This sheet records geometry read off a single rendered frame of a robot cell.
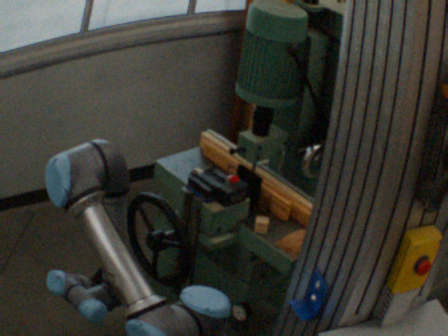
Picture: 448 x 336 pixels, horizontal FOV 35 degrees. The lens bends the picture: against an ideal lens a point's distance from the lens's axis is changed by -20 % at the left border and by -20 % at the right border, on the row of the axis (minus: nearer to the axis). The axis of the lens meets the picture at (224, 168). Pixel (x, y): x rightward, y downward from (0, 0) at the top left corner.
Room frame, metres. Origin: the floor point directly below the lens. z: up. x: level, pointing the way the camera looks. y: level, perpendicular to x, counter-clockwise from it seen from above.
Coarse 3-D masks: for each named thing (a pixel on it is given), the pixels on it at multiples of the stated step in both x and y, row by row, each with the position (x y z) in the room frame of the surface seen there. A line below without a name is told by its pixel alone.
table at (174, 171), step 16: (160, 160) 2.25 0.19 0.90; (176, 160) 2.27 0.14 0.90; (192, 160) 2.28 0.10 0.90; (208, 160) 2.30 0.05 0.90; (160, 176) 2.22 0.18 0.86; (176, 176) 2.18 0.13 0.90; (176, 192) 2.17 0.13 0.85; (256, 208) 2.07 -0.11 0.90; (240, 224) 1.98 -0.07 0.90; (272, 224) 2.00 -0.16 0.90; (288, 224) 2.01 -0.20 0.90; (208, 240) 1.92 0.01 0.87; (224, 240) 1.94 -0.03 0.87; (240, 240) 1.97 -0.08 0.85; (256, 240) 1.93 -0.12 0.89; (272, 240) 1.92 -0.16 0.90; (272, 256) 1.88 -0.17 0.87; (288, 256) 1.85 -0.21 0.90; (288, 272) 1.83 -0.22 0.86
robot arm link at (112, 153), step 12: (108, 144) 1.62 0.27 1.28; (108, 156) 1.58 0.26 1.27; (120, 156) 1.62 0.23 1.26; (120, 168) 1.60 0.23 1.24; (120, 180) 1.60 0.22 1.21; (108, 192) 1.59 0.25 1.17; (120, 192) 1.60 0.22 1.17; (108, 204) 1.60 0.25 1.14; (120, 204) 1.61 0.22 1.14; (120, 216) 1.61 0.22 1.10; (120, 228) 1.60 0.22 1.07; (108, 288) 1.58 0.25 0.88; (120, 300) 1.57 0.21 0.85
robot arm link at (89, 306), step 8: (72, 288) 1.53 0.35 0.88; (80, 288) 1.54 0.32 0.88; (96, 288) 1.56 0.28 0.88; (72, 296) 1.51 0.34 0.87; (80, 296) 1.51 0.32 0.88; (88, 296) 1.52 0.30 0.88; (96, 296) 1.53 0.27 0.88; (104, 296) 1.54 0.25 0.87; (72, 304) 1.50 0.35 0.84; (80, 304) 1.49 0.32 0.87; (88, 304) 1.49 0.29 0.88; (96, 304) 1.49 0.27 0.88; (104, 304) 1.53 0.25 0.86; (112, 304) 1.55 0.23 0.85; (80, 312) 1.48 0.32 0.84; (88, 312) 1.47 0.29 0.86; (96, 312) 1.47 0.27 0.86; (104, 312) 1.50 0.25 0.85; (88, 320) 1.46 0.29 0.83; (96, 320) 1.47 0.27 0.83
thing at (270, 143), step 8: (272, 128) 2.25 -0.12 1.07; (240, 136) 2.18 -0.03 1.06; (248, 136) 2.17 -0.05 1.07; (256, 136) 2.18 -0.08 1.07; (272, 136) 2.20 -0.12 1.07; (280, 136) 2.21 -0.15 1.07; (240, 144) 2.17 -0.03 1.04; (248, 144) 2.15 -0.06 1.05; (256, 144) 2.14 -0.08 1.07; (264, 144) 2.16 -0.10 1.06; (272, 144) 2.19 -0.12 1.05; (240, 152) 2.17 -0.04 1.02; (248, 152) 2.15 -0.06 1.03; (256, 152) 2.14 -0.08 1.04; (264, 152) 2.17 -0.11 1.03; (272, 152) 2.19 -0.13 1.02; (280, 152) 2.22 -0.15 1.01; (248, 160) 2.15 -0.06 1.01; (256, 160) 2.15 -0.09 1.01; (264, 160) 2.17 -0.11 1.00
